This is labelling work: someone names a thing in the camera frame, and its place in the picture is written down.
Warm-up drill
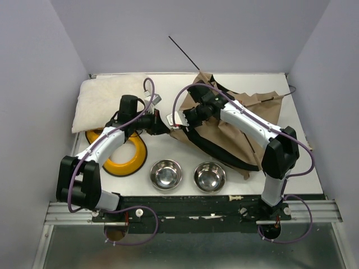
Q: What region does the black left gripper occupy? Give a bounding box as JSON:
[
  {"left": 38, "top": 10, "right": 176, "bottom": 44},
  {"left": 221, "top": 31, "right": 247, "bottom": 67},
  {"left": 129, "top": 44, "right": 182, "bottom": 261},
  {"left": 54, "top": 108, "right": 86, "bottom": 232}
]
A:
[{"left": 132, "top": 108, "right": 171, "bottom": 135}]

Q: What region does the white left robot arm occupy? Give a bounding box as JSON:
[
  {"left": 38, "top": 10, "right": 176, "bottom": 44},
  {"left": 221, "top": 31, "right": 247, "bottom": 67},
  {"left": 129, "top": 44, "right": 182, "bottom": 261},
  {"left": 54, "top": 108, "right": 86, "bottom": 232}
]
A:
[{"left": 56, "top": 95, "right": 169, "bottom": 221}]

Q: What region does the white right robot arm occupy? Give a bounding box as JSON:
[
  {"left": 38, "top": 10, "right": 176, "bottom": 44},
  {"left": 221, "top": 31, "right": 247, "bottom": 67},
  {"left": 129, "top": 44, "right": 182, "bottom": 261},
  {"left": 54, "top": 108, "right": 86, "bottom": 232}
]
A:
[{"left": 183, "top": 83, "right": 300, "bottom": 220}]

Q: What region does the left steel pet bowl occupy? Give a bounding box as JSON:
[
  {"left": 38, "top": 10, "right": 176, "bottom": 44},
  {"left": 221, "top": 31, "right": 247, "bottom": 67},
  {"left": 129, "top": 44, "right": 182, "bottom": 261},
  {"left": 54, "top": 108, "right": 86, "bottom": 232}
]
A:
[{"left": 149, "top": 159, "right": 182, "bottom": 191}]

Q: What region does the steel pet bowl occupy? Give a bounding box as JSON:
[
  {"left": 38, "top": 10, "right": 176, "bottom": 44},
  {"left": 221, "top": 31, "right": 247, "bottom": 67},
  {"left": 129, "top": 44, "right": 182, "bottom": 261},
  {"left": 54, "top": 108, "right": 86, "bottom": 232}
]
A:
[
  {"left": 194, "top": 162, "right": 227, "bottom": 193},
  {"left": 149, "top": 159, "right": 182, "bottom": 191}
]

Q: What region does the right steel pet bowl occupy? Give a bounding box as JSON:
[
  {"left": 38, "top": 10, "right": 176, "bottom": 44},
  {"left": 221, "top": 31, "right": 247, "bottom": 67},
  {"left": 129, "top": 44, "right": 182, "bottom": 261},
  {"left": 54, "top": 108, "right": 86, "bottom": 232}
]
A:
[{"left": 194, "top": 162, "right": 227, "bottom": 193}]

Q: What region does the white fluffy pet cushion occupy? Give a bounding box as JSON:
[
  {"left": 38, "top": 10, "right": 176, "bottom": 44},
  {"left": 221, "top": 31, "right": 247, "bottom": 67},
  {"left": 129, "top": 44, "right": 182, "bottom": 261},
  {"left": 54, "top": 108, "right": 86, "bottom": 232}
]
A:
[{"left": 71, "top": 73, "right": 147, "bottom": 133}]

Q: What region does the white chess piece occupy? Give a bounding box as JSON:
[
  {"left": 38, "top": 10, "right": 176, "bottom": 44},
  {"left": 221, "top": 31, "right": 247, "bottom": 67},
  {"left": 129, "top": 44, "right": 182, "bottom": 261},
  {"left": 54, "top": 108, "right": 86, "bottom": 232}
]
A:
[{"left": 228, "top": 196, "right": 243, "bottom": 202}]

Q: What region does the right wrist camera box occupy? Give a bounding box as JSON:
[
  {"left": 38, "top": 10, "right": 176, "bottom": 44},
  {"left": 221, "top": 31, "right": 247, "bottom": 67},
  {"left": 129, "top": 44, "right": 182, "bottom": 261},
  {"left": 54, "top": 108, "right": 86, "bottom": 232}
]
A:
[{"left": 166, "top": 111, "right": 188, "bottom": 128}]

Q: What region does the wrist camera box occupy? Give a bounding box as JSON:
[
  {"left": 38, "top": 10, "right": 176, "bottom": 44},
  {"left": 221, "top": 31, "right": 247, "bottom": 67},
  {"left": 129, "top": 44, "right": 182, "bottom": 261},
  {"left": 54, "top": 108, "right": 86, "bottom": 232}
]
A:
[
  {"left": 166, "top": 111, "right": 188, "bottom": 128},
  {"left": 144, "top": 94, "right": 162, "bottom": 113}
]

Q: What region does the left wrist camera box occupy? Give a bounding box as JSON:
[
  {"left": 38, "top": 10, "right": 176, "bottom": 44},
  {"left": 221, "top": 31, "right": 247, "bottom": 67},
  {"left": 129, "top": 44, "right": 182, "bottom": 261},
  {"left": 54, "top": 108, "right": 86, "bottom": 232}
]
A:
[{"left": 144, "top": 94, "right": 162, "bottom": 113}]

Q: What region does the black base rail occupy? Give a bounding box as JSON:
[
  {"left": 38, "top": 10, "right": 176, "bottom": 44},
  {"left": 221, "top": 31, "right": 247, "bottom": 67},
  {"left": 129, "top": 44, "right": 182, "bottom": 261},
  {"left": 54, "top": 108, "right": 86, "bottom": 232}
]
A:
[{"left": 92, "top": 195, "right": 291, "bottom": 234}]

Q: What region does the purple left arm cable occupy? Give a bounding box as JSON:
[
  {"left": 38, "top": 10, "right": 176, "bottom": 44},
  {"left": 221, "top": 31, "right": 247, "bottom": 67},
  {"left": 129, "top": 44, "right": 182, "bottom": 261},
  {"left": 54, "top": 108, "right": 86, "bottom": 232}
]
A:
[{"left": 68, "top": 77, "right": 159, "bottom": 247}]

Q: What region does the aluminium extrusion rail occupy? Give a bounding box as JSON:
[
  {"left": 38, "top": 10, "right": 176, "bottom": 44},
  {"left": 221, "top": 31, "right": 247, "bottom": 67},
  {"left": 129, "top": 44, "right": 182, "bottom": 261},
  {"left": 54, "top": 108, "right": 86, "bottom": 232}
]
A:
[{"left": 43, "top": 199, "right": 343, "bottom": 225}]

